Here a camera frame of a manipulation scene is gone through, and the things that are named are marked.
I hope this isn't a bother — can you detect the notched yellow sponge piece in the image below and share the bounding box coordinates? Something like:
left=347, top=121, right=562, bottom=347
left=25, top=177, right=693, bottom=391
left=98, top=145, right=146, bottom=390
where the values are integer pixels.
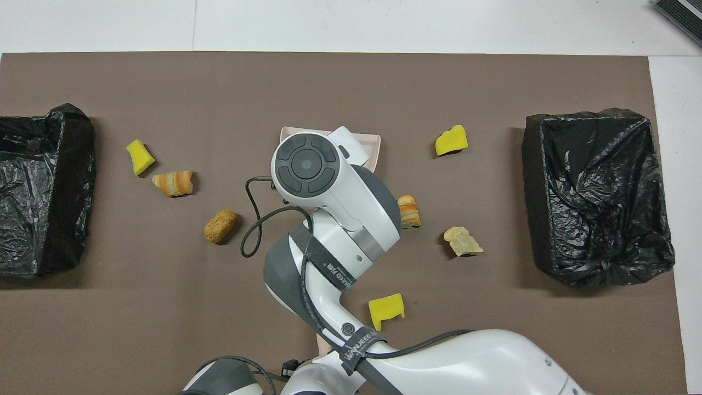
left=368, top=294, right=405, bottom=332

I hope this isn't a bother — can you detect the brown bread roll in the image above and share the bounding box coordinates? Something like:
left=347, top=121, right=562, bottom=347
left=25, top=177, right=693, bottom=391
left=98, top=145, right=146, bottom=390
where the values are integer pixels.
left=203, top=209, right=239, bottom=245

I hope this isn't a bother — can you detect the small striped croissant piece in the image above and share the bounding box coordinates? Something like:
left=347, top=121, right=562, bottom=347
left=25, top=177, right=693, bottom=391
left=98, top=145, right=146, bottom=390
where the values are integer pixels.
left=398, top=194, right=422, bottom=229

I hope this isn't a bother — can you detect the large striped croissant piece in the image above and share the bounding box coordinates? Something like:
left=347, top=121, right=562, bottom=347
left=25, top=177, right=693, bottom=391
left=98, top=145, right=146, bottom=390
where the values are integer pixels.
left=152, top=170, right=195, bottom=198

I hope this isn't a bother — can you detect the beige plastic dustpan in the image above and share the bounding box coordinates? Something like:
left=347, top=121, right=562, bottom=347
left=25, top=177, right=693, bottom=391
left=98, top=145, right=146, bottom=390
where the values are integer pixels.
left=280, top=126, right=382, bottom=172

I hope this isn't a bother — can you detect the wedge yellow sponge piece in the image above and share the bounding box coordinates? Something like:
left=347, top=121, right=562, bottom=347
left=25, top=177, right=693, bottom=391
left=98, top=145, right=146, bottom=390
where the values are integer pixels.
left=126, top=139, right=156, bottom=177

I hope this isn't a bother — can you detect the bin lined with black bag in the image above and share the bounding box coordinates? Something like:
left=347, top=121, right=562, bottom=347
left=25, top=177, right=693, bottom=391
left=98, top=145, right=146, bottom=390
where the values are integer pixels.
left=0, top=103, right=97, bottom=277
left=521, top=108, right=676, bottom=289

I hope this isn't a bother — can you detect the pale cracker piece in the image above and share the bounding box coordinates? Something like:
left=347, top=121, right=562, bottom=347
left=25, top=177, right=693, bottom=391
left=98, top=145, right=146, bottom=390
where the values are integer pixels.
left=443, top=226, right=484, bottom=257

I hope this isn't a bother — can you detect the jagged yellow sponge piece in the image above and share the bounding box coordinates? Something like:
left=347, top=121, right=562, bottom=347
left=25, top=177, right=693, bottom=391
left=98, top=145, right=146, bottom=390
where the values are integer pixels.
left=435, top=125, right=469, bottom=157

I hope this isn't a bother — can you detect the brown table mat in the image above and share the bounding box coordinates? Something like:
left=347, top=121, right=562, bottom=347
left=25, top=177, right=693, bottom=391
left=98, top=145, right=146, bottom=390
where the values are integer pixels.
left=0, top=52, right=689, bottom=395

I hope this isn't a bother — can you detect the black ribbed object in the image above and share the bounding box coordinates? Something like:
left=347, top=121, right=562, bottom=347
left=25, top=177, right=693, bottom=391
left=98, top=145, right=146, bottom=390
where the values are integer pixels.
left=653, top=0, right=702, bottom=47

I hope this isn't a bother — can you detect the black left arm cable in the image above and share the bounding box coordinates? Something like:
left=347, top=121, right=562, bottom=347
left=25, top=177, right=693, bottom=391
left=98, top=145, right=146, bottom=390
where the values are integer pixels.
left=206, top=355, right=276, bottom=395

